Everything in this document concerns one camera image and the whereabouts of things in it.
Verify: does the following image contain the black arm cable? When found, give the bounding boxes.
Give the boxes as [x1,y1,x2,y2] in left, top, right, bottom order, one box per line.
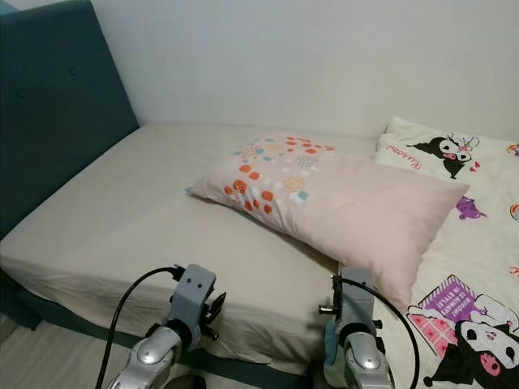
[95,265,186,389]
[341,276,422,389]

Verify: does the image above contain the blue upholstered bed frame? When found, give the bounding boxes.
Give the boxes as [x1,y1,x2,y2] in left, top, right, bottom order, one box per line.
[0,0,325,389]

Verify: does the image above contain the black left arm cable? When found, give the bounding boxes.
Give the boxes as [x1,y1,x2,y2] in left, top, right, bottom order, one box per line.
[95,265,186,389]

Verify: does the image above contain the cream cartoon print blanket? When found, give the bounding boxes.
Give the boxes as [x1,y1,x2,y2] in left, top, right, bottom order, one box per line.
[324,116,519,389]

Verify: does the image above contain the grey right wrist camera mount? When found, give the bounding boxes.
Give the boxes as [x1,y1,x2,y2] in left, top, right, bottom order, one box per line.
[339,267,376,337]

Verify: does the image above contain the pink dotted pillow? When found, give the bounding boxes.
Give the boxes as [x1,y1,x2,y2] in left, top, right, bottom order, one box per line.
[185,131,471,313]

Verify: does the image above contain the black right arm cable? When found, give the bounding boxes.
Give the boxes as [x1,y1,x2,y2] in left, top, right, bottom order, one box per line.
[341,276,422,389]

